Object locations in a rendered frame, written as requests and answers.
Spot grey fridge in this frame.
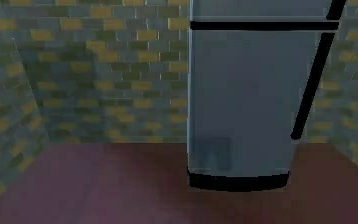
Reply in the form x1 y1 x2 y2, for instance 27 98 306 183
186 0 348 193

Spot long black fridge handle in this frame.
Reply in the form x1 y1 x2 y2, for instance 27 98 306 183
290 32 336 141

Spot short black fridge handle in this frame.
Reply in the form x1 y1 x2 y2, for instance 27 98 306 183
325 0 348 21

